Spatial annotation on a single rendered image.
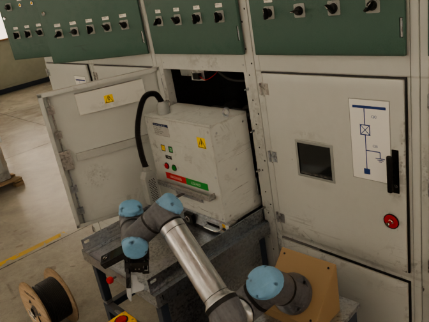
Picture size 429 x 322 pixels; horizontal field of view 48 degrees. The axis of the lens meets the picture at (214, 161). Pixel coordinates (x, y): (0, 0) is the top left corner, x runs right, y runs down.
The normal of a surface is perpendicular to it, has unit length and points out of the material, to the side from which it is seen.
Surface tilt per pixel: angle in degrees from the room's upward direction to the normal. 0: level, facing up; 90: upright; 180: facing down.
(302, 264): 45
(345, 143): 90
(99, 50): 90
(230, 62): 90
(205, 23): 90
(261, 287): 39
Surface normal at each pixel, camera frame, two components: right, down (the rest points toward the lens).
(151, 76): 0.36, 0.29
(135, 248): 0.22, 0.52
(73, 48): -0.38, 0.40
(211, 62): -0.72, 0.36
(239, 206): 0.67, 0.16
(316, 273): -0.60, -0.39
